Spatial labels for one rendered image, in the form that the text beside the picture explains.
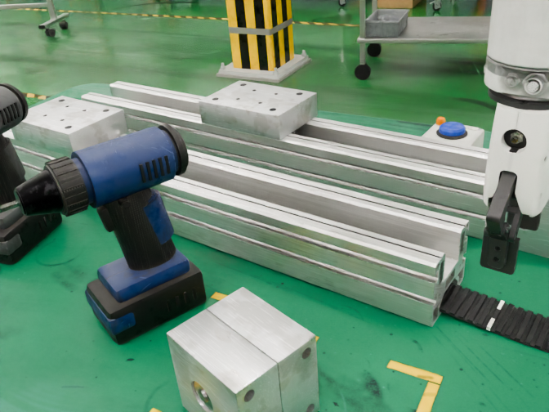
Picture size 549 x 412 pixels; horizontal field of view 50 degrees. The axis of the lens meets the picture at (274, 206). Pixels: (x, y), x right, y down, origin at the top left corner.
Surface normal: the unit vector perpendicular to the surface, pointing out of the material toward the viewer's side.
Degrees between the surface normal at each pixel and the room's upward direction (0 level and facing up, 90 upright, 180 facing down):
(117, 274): 0
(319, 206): 90
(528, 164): 86
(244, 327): 0
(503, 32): 90
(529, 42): 91
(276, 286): 0
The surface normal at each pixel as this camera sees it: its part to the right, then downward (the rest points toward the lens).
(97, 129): 0.81, 0.24
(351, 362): -0.07, -0.86
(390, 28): -0.38, 0.49
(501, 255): -0.58, 0.45
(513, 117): -0.66, 0.23
